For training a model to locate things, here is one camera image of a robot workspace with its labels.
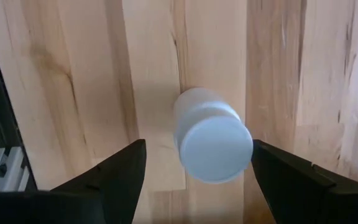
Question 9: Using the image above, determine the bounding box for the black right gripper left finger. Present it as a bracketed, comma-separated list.
[50, 138, 147, 224]

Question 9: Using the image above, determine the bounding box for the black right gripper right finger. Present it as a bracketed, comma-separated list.
[250, 139, 358, 224]

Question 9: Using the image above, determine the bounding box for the white pill bottle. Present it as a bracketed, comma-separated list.
[172, 86, 255, 185]

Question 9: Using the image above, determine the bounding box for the silver metal bracket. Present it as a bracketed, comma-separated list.
[0, 146, 30, 192]

